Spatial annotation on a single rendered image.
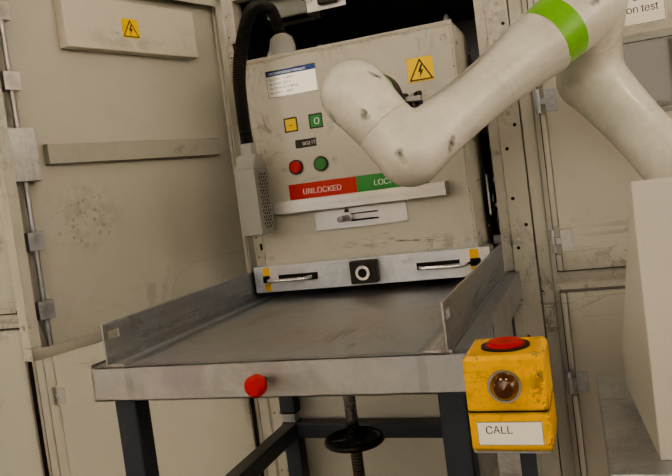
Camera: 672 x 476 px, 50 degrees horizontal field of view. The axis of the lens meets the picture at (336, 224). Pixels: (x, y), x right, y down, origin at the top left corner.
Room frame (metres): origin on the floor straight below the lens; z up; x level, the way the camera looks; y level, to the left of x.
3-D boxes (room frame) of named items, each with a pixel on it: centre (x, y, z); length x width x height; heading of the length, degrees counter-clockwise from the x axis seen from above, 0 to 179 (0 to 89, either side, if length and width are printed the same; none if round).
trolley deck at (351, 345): (1.36, 0.02, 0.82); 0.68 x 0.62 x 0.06; 160
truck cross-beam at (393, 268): (1.57, -0.06, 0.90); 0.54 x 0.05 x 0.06; 70
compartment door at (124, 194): (1.57, 0.42, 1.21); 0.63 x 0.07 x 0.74; 143
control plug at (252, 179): (1.56, 0.17, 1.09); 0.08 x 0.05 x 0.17; 160
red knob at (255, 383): (1.02, 0.14, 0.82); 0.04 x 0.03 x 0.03; 160
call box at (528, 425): (0.73, -0.16, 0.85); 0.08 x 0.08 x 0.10; 70
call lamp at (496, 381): (0.69, -0.14, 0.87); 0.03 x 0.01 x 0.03; 70
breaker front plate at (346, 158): (1.56, -0.05, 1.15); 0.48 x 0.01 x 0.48; 70
